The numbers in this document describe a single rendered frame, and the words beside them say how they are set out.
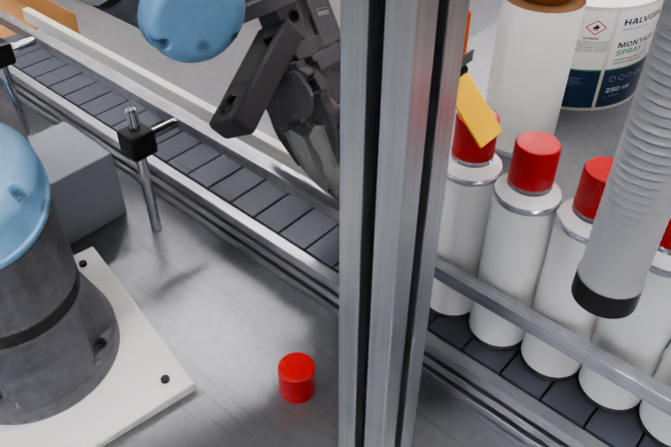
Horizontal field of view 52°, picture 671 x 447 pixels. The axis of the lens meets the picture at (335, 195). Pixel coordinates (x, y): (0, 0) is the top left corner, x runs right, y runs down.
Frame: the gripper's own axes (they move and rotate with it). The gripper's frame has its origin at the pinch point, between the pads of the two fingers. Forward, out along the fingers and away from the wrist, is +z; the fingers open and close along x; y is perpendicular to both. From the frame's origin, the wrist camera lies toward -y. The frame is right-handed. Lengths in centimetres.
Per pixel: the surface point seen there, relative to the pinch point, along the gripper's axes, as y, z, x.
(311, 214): 0.9, 2.6, 6.5
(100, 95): -0.1, -16.9, 40.3
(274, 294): -7.1, 7.9, 7.3
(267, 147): 3.8, -4.8, 13.5
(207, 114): 3.8, -10.1, 22.8
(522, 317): -4.0, 9.2, -21.1
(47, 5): 13, -34, 74
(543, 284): -1.3, 7.8, -21.9
